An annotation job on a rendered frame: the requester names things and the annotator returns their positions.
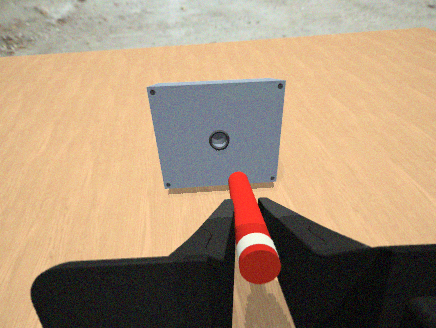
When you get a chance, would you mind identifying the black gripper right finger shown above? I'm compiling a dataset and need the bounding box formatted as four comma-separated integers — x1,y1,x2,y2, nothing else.
258,197,436,328

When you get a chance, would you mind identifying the red peg with white band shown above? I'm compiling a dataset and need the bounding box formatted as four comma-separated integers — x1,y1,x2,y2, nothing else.
228,172,281,284

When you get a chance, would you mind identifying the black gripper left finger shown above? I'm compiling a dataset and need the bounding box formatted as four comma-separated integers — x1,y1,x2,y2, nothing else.
30,199,236,328

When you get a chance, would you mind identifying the grey sloped panel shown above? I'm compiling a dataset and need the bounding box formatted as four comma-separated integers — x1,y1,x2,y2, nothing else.
146,78,286,189

